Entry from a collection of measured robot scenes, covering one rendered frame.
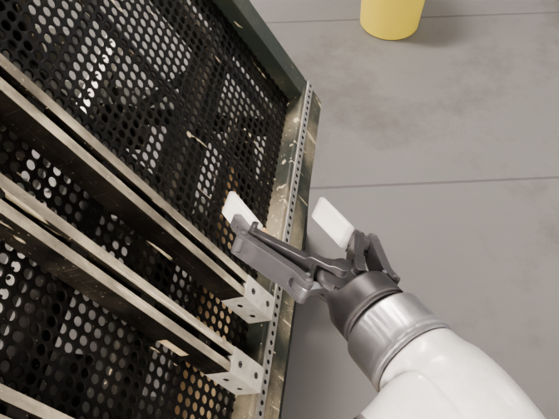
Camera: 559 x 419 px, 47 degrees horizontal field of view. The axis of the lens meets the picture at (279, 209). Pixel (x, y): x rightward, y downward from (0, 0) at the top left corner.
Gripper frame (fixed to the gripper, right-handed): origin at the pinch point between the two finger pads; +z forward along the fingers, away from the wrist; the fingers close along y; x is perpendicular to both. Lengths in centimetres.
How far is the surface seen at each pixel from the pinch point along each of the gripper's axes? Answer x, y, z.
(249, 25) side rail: -5, 58, 108
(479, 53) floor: -5, 252, 179
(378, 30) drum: -14, 209, 215
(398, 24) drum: -7, 213, 207
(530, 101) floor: -14, 255, 139
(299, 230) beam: -49, 71, 67
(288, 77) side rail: -17, 76, 105
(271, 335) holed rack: -62, 50, 40
